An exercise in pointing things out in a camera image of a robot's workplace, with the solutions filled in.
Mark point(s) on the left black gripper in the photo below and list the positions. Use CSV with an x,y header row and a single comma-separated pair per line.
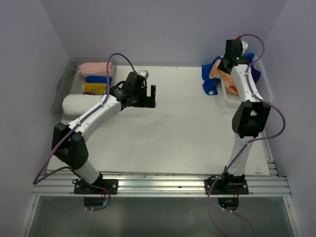
x,y
147,101

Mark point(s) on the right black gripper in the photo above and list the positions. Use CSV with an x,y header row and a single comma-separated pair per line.
x,y
221,65

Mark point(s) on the blue rolled towel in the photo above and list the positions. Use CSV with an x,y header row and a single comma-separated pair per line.
x,y
98,79

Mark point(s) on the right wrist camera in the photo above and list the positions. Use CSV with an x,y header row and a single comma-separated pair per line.
x,y
244,45

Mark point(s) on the grey plastic bin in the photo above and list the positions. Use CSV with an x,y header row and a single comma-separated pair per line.
x,y
71,82

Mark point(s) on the orange patterned cloth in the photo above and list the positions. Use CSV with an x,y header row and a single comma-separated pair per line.
x,y
229,83

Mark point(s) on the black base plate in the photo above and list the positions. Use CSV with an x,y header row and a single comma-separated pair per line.
x,y
81,188
227,186

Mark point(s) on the yellow rolled towel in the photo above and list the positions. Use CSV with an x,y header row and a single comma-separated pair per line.
x,y
95,88

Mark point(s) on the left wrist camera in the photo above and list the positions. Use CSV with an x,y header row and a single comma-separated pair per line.
x,y
143,73

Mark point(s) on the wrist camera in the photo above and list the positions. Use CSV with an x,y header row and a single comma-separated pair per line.
x,y
143,73
244,45

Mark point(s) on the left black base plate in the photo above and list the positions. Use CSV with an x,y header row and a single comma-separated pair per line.
x,y
81,188

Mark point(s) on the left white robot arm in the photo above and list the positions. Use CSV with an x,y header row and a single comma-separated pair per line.
x,y
69,140

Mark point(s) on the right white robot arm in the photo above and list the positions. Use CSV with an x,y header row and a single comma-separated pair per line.
x,y
251,116

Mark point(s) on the dark purple cloth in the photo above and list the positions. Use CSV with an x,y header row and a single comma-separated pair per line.
x,y
255,74

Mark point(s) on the white plastic basket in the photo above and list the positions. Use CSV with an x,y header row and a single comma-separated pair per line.
x,y
262,84

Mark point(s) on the white towel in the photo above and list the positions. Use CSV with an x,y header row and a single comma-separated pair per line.
x,y
78,104

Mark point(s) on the aluminium rail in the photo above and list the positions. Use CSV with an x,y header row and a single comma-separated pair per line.
x,y
161,185

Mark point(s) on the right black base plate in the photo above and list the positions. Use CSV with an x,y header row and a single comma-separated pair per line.
x,y
227,186

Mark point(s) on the pink rolled towel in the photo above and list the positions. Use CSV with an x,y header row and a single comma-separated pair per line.
x,y
97,69

